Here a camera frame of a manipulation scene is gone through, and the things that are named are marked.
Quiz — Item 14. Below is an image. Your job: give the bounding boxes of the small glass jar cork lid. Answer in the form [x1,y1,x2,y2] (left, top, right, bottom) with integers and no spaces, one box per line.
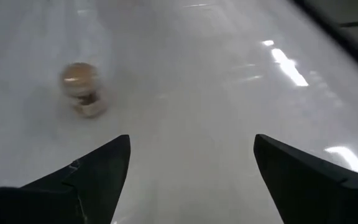
[59,61,110,119]

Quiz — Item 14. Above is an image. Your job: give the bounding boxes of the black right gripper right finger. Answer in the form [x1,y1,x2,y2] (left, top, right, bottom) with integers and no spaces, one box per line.
[253,133,358,224]

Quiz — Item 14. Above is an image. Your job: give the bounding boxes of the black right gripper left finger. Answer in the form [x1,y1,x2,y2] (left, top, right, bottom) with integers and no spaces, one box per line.
[0,134,132,224]

